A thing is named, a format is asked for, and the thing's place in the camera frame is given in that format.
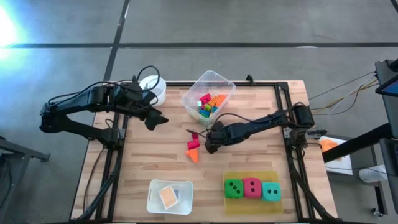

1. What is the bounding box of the white paper sheet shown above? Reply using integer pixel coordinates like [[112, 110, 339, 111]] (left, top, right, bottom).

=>
[[318, 135, 354, 176]]

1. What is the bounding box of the orange playing card deck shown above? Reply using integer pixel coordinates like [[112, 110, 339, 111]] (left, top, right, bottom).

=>
[[157, 185, 179, 210]]

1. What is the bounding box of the white plastic bin with handle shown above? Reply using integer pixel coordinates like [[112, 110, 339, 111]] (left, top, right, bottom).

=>
[[146, 179, 194, 216]]

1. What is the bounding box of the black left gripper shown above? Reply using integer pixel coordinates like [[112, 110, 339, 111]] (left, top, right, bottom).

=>
[[114, 91, 170, 131]]

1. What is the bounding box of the orange crumpled object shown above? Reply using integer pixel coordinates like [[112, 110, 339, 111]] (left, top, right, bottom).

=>
[[320, 139, 340, 154]]

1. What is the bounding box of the green foam die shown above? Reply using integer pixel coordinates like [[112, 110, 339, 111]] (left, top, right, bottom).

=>
[[224, 179, 244, 200]]

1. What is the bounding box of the grey metal stand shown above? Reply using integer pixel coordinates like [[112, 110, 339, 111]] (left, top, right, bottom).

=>
[[0, 136, 51, 218]]

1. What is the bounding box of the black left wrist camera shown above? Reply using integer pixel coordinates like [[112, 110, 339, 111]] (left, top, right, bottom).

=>
[[124, 81, 144, 94]]

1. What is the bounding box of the black frame brace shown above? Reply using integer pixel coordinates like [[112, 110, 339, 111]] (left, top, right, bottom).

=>
[[74, 158, 124, 222], [289, 167, 340, 222]]

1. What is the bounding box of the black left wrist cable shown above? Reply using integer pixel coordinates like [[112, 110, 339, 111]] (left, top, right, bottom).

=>
[[132, 64, 161, 94]]

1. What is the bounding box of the white plastic bucket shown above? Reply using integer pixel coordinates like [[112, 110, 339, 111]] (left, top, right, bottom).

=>
[[138, 75, 167, 107]]

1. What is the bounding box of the yellow-orange block with stud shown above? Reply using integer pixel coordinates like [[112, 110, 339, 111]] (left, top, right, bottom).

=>
[[185, 148, 200, 164]]

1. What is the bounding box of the thin grey cable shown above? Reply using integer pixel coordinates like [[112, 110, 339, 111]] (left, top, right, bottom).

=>
[[307, 70, 379, 101]]

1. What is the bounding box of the red foam die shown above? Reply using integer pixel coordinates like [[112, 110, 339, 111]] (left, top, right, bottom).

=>
[[242, 177, 263, 199]]

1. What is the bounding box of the large yellow-green foam toy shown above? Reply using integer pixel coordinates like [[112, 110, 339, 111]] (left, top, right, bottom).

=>
[[223, 170, 284, 215]]

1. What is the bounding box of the black frame base rail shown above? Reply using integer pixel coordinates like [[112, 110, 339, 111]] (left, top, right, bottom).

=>
[[275, 81, 312, 222], [95, 111, 130, 222], [164, 81, 290, 88]]

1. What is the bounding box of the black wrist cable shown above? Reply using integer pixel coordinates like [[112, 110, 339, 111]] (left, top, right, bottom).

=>
[[206, 111, 280, 133], [132, 64, 161, 94]]

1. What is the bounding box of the black slanted bar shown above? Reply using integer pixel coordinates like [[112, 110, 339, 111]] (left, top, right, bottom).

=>
[[322, 123, 392, 164]]

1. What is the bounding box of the laptop with blue screen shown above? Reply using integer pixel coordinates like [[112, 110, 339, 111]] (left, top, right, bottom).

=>
[[374, 58, 398, 139]]

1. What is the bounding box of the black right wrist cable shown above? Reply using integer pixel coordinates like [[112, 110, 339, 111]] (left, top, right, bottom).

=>
[[206, 111, 280, 133]]

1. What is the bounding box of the person's shoe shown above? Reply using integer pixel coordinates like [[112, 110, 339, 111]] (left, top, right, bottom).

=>
[[358, 164, 389, 184]]

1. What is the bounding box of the clear plastic bin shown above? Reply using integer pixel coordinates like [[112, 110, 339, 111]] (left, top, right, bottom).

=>
[[180, 70, 237, 125]]

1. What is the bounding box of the teal foam die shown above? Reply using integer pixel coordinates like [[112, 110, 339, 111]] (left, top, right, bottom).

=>
[[261, 182, 282, 202]]

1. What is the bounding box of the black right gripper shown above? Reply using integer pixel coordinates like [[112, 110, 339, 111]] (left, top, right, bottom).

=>
[[185, 123, 249, 155]]

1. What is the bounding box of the large red plastic block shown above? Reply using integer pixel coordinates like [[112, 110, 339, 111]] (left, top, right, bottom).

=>
[[186, 139, 201, 151]]

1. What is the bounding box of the large orange plastic block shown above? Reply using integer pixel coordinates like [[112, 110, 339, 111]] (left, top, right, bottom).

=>
[[215, 94, 228, 108]]

